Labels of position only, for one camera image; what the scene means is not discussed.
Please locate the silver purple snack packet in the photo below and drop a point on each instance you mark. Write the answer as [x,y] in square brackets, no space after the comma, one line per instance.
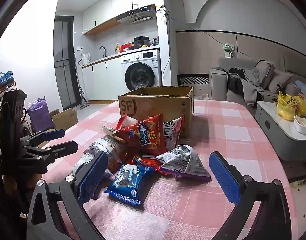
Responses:
[187,165]

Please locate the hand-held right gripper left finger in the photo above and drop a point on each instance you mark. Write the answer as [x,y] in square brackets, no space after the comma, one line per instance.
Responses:
[93,175]

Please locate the curved kitchen faucet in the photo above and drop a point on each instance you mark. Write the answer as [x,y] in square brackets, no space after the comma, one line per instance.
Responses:
[103,50]

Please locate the blue shoes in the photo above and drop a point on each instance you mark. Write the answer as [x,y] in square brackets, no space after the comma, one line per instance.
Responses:
[5,78]

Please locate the light blue cushion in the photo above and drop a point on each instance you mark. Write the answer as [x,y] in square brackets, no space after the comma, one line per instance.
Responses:
[304,86]

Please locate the grey pillow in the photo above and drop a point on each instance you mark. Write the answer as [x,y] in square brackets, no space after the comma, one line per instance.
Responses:
[280,80]

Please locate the purple plastic bag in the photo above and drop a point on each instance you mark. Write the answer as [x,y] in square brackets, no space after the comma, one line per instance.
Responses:
[40,117]

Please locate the yellow soap bottle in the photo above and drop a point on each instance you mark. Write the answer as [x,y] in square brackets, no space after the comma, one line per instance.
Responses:
[117,49]

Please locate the pink checkered tablecloth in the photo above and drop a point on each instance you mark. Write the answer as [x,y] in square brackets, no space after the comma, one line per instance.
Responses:
[192,210]

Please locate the silver printed snack packet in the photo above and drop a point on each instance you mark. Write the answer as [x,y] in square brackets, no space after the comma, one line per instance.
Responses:
[108,145]

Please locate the grey clothes pile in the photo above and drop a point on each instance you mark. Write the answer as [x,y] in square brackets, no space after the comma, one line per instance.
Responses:
[252,82]

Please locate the steel range hood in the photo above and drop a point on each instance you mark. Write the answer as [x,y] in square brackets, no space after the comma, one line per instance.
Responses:
[135,16]

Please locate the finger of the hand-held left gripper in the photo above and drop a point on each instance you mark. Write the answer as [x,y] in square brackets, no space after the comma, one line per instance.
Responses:
[65,147]
[53,134]

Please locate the white base cabinets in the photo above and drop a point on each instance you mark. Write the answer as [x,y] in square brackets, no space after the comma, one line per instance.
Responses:
[100,80]

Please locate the black framed glass door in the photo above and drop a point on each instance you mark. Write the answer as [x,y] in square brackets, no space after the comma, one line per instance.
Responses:
[64,62]

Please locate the white red snack bag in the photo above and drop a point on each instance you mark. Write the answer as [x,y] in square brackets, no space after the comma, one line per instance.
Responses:
[171,132]

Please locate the small floor cardboard box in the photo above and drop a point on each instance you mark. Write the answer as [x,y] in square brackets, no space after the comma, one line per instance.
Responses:
[65,120]

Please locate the white electric kettle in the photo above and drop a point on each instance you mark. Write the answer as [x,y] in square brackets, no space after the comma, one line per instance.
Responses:
[86,59]

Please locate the red cookie packet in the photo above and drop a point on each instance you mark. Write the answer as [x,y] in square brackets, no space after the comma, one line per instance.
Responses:
[148,162]

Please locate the yellow plastic bag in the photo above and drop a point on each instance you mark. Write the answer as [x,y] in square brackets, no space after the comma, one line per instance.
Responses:
[290,107]

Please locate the blue cookie packet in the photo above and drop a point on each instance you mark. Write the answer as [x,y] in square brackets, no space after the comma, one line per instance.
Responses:
[130,182]

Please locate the white wall power strip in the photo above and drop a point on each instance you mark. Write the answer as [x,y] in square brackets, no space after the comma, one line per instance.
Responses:
[228,52]

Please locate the black white patterned bin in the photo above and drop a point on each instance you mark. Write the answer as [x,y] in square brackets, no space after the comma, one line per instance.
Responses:
[192,80]

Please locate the white washing machine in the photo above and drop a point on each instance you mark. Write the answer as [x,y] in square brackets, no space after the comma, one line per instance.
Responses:
[140,77]

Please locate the white dish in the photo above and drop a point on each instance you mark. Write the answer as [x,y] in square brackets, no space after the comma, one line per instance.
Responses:
[304,126]

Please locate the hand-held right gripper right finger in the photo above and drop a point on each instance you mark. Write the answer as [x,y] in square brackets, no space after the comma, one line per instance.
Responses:
[224,177]

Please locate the stick vacuum cleaner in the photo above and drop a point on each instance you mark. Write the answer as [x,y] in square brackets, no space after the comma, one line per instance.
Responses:
[82,97]

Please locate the grey coffee table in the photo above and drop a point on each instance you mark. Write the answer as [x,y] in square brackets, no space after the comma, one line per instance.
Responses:
[275,130]

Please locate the black pressure cooker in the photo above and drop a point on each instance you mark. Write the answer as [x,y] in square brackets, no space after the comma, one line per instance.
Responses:
[141,42]

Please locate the red box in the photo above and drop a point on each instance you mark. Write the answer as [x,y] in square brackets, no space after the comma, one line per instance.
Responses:
[125,48]

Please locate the white crumpled cloth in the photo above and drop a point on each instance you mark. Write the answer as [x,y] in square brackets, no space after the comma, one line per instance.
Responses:
[201,97]

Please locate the white wall cabinets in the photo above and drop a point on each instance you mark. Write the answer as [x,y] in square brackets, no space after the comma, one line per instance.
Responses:
[105,7]

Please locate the clear biscuit stick packet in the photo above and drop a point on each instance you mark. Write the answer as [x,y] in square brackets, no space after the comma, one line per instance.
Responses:
[110,132]

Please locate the red chips bag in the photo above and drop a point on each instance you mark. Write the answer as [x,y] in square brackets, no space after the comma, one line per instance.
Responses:
[145,135]

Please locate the grey sofa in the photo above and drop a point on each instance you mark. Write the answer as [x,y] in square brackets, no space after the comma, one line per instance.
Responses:
[217,85]

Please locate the brown cardboard box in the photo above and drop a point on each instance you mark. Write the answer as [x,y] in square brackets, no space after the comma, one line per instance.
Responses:
[155,105]

